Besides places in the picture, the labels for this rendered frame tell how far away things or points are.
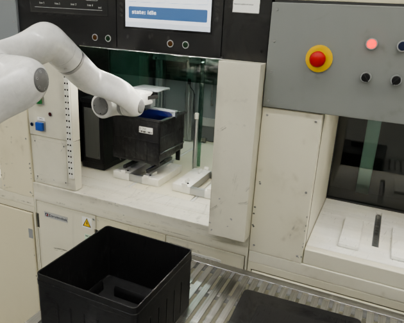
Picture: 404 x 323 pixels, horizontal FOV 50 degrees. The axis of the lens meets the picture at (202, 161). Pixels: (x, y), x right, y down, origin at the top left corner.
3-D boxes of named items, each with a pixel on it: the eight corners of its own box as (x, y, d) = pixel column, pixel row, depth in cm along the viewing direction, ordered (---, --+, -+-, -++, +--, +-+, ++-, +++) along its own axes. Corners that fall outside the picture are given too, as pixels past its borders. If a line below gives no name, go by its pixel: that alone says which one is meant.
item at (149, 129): (109, 165, 174) (108, 87, 164) (136, 152, 192) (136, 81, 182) (162, 176, 165) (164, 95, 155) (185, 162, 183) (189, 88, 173)
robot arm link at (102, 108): (134, 90, 150) (112, 87, 153) (112, 95, 139) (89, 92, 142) (134, 113, 153) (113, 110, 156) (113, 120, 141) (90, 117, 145)
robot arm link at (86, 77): (106, 49, 121) (150, 100, 148) (61, 45, 127) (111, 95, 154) (96, 76, 119) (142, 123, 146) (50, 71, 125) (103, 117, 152)
